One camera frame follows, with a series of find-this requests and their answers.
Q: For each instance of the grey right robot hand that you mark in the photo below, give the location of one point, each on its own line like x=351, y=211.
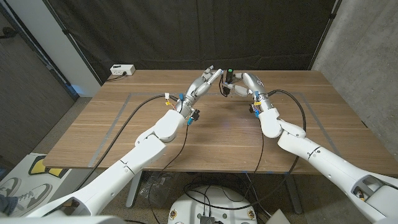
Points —
x=255, y=85

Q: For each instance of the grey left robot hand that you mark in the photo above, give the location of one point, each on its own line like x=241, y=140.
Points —
x=197, y=90

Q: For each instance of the black flashlight with green cap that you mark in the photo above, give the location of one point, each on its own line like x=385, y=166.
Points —
x=229, y=79

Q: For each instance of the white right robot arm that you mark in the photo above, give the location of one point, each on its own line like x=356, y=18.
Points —
x=317, y=155

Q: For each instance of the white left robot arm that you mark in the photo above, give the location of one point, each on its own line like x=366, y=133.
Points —
x=149, y=149

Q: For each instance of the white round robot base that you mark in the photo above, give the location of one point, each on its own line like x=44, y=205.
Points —
x=214, y=202

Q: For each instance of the black backdrop curtain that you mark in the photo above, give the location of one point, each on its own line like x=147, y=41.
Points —
x=186, y=31

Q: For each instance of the white power strip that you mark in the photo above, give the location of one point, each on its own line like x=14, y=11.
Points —
x=122, y=69

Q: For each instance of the black backdrop stand pole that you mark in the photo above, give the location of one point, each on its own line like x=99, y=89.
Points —
x=74, y=43
x=325, y=32

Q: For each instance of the clear plastic bag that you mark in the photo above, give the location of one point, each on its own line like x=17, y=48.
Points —
x=161, y=188

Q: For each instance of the grey table leg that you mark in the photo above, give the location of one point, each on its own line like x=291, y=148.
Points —
x=293, y=193

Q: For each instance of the white table leg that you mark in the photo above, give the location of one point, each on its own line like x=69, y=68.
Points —
x=134, y=189

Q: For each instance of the grey finned module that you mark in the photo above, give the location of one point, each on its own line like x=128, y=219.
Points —
x=206, y=219

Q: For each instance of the white box corner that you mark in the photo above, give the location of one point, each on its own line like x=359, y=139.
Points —
x=278, y=218

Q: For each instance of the white mat with yellow print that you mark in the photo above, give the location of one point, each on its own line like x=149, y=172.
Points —
x=37, y=161

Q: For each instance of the grey and white sneaker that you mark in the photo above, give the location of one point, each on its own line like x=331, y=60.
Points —
x=9, y=186

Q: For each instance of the blue jeans leg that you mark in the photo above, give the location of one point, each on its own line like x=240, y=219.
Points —
x=7, y=203

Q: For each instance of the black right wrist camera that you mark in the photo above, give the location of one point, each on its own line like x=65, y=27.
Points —
x=254, y=110

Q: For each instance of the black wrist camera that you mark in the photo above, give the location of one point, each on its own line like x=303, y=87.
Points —
x=194, y=115
x=254, y=110

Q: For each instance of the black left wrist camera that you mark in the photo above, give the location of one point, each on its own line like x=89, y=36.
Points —
x=194, y=115

